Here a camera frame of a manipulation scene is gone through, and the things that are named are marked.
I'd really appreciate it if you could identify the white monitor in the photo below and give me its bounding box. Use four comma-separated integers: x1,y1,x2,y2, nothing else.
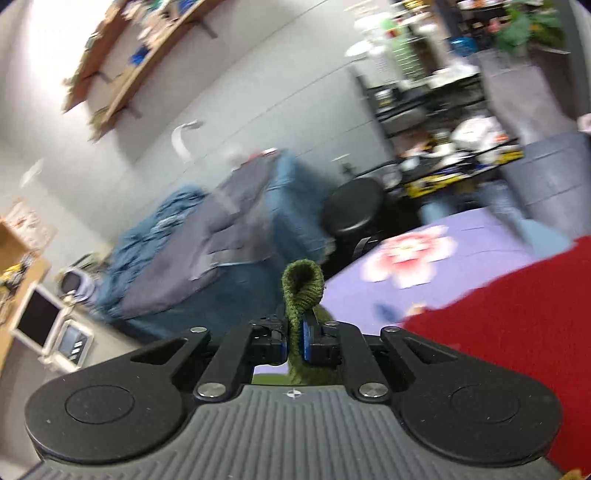
10,281,65,354

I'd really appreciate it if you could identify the wooden wall shelf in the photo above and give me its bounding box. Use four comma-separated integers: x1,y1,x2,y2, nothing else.
62,0,139,114
88,0,227,140

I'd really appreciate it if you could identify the white wall hook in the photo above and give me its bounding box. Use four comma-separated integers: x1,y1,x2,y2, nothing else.
172,120,204,163

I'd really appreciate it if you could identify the blue plastic crate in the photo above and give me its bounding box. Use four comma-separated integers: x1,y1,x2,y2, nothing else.
450,37,482,59

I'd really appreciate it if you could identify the green potted plant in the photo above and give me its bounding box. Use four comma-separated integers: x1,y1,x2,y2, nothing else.
492,0,567,57

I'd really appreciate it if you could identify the black metal storage rack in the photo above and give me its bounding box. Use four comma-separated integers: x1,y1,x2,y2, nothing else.
351,46,525,199

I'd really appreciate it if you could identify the purple floral sheet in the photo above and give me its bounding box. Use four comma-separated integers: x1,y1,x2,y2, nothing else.
252,205,573,386

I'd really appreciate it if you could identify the grey cloth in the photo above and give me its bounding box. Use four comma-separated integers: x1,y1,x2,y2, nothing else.
117,161,279,319

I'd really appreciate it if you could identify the blue blanket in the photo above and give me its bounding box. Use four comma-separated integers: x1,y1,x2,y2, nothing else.
90,150,334,344

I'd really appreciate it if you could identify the green knitted sock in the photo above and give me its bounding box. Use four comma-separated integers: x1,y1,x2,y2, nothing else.
281,261,345,385

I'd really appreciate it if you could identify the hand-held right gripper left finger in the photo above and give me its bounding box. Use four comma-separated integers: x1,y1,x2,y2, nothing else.
130,316,290,403

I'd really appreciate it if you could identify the wooden cabinet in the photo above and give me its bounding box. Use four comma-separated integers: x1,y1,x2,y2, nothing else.
0,217,51,334

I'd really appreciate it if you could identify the wall poster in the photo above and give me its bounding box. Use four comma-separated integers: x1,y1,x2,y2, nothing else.
0,198,58,253

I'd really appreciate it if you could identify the red cloth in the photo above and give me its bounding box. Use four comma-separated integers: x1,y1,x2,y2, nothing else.
402,235,591,476

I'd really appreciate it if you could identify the small white screen device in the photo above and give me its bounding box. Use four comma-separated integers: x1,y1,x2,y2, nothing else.
41,318,95,370

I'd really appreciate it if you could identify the black round stool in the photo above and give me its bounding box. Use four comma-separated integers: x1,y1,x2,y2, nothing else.
321,178,387,260

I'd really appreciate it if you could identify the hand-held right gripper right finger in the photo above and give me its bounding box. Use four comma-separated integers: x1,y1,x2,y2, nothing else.
300,307,458,403

